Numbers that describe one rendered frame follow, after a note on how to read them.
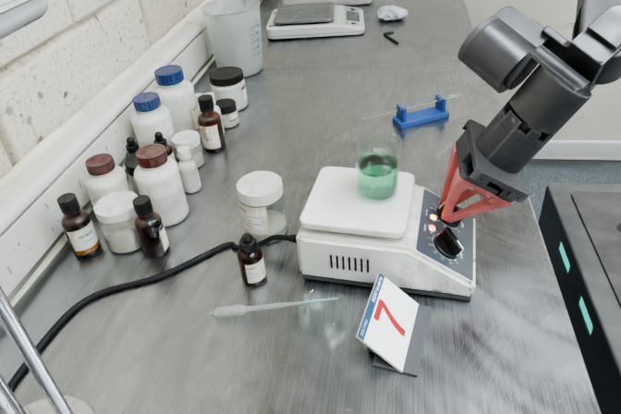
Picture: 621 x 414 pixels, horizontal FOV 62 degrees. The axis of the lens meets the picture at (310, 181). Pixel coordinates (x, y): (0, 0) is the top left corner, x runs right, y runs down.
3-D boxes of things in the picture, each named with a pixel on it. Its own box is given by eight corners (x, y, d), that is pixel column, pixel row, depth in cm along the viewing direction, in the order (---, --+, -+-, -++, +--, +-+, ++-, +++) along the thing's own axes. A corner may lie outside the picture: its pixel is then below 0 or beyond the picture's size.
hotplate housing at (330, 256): (473, 230, 67) (480, 180, 63) (473, 306, 57) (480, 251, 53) (309, 213, 73) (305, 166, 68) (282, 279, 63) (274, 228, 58)
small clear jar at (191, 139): (200, 153, 89) (195, 127, 86) (209, 166, 86) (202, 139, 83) (175, 162, 88) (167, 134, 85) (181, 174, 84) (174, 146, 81)
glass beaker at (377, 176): (348, 187, 63) (347, 128, 59) (390, 178, 64) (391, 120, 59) (365, 215, 58) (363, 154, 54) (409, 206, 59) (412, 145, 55)
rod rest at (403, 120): (439, 109, 96) (441, 91, 94) (449, 116, 94) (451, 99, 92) (391, 121, 94) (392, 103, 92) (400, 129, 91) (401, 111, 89)
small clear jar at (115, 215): (98, 248, 70) (83, 209, 66) (129, 224, 74) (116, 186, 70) (128, 260, 68) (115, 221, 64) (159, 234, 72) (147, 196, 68)
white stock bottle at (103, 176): (139, 202, 78) (120, 146, 73) (138, 225, 74) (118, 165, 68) (101, 211, 77) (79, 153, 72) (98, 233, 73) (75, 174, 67)
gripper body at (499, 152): (466, 182, 53) (514, 128, 48) (458, 129, 61) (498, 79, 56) (519, 208, 54) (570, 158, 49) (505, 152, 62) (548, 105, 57)
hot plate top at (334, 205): (415, 178, 64) (416, 172, 64) (405, 240, 55) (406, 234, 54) (322, 170, 67) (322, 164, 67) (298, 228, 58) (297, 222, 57)
